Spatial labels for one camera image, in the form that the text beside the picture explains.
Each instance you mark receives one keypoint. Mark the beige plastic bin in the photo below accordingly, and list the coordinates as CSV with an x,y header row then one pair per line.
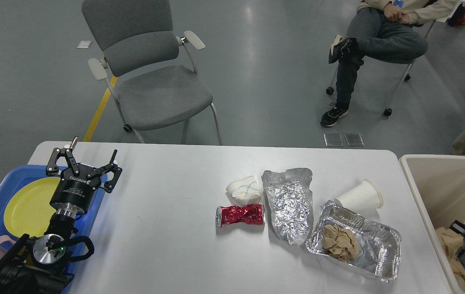
x,y
437,183

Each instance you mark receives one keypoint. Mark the grey office chair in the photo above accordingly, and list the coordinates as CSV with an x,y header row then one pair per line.
x,y
136,33

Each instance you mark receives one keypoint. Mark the crumpled white tissue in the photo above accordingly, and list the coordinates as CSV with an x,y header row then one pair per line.
x,y
244,191

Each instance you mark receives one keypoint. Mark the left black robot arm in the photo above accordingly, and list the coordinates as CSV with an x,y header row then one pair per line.
x,y
36,264

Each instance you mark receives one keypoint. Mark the blue plastic tray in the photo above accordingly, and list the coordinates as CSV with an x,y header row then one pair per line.
x,y
22,175

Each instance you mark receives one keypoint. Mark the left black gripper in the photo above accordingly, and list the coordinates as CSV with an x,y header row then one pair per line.
x,y
77,191

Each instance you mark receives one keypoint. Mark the aluminium foil tray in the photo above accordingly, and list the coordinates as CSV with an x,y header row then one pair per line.
x,y
379,254

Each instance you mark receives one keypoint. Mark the crushed red can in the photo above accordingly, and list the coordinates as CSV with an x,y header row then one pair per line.
x,y
253,214

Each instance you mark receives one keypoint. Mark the crumpled brown napkin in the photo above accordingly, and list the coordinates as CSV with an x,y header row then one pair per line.
x,y
340,243

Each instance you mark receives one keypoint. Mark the silver foil bag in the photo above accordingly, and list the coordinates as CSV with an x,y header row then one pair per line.
x,y
291,203

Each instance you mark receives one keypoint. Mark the yellow plate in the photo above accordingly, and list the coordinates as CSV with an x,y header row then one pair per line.
x,y
29,211

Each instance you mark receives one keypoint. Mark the white paper cup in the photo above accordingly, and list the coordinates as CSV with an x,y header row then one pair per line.
x,y
366,196

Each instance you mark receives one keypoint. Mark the brown paper bag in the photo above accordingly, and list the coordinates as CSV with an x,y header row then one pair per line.
x,y
449,245

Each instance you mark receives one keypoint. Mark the seated person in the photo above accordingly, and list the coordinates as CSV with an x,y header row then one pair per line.
x,y
418,12

